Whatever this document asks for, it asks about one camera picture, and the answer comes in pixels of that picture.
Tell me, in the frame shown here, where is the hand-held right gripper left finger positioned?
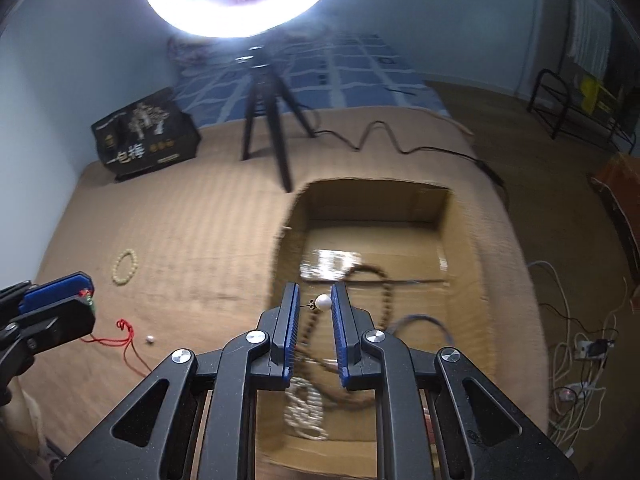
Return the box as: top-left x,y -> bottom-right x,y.
52,282 -> 302,480

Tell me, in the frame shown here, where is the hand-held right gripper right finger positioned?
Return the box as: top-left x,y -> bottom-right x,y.
331,282 -> 580,480

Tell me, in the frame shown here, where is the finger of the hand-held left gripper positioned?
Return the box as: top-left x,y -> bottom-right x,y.
0,272 -> 95,317
0,299 -> 97,378

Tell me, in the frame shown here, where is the brown bead necklace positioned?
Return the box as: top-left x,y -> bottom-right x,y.
295,265 -> 396,406

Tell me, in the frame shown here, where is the red cord pendant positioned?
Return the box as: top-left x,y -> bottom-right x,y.
79,287 -> 153,376

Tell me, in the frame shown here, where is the white bead necklace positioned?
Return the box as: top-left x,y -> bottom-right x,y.
284,377 -> 328,441

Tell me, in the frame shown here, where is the black hoop necklace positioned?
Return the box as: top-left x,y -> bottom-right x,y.
387,312 -> 453,356

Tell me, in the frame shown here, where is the cardboard box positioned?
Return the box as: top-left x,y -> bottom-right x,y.
255,177 -> 548,480

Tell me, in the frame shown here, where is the cream crumpled cloth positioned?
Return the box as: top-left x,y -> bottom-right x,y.
7,375 -> 48,461

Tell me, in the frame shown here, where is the black printed bag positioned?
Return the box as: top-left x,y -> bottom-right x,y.
91,87 -> 202,182

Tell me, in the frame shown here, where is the black tripod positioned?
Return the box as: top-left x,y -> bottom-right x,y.
235,45 -> 317,193

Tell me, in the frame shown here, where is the white power strip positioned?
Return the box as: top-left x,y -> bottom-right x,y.
575,339 -> 616,361

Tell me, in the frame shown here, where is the blue patterned bed sheet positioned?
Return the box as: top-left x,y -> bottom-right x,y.
172,30 -> 448,126

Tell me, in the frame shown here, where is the folded floral quilt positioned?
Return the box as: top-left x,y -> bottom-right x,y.
165,35 -> 221,68

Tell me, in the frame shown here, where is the orange covered furniture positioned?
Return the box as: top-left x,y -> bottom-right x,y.
587,152 -> 640,306

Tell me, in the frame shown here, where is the black metal floor rack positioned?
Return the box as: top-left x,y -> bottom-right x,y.
526,69 -> 636,153

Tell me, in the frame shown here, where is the yellow box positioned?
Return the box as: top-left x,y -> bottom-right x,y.
580,75 -> 618,111

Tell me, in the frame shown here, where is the striped white hanging cloth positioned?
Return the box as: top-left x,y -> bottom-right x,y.
567,0 -> 613,68

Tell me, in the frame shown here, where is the cream bead bracelet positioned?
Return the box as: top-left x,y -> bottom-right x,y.
111,249 -> 141,287

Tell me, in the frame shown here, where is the black power cable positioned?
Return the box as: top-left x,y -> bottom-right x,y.
315,121 -> 508,211

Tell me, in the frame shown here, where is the power strip with cords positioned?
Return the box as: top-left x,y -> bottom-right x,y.
530,260 -> 640,447

